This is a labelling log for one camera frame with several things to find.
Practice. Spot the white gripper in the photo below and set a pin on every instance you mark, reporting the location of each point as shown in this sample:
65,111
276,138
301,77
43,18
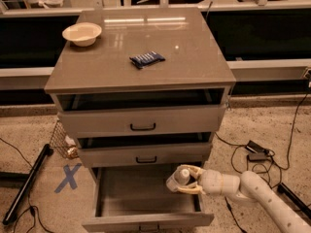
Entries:
213,182

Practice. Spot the clear plastic water bottle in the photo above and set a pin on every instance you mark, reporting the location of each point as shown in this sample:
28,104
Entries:
179,178

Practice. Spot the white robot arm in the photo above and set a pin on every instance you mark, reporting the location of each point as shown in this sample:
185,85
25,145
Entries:
249,187

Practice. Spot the grey bottom drawer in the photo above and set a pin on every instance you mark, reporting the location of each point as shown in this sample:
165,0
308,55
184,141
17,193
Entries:
136,198

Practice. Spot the grey drawer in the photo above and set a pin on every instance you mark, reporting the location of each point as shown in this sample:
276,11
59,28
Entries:
136,198
122,150
173,111

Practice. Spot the grey top drawer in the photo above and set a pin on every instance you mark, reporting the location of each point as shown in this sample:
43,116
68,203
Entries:
173,111

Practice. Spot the grey middle drawer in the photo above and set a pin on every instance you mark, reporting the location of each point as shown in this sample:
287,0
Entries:
122,150

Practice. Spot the grey drawer cabinet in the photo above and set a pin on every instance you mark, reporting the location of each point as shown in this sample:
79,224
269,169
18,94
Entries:
193,59

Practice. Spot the black power adapter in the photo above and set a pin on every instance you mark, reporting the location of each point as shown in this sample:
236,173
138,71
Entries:
257,152

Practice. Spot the black right stand leg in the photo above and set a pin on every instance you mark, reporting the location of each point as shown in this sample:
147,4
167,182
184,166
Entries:
300,205

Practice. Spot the black stand leg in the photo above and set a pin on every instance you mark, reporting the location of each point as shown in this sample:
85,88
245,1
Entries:
300,205
11,215

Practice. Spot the blue tape cross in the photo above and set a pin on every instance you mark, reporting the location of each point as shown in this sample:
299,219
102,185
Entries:
69,178

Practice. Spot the blue snack packet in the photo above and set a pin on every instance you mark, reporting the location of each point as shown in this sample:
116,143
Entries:
144,60

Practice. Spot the black left stand leg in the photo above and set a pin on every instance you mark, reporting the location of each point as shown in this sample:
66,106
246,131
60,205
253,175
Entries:
11,215

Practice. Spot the white bowl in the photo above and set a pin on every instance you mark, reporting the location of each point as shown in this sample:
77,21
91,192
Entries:
82,34

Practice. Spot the black middle drawer handle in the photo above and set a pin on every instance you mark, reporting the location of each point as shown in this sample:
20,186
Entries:
149,160

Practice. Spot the black drawer handle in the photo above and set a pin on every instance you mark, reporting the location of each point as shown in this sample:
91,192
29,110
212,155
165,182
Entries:
149,160
151,127

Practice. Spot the black top drawer handle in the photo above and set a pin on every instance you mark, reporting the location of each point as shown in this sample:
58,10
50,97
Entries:
151,127

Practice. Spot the wire mesh basket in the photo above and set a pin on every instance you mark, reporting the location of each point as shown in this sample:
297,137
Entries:
62,143

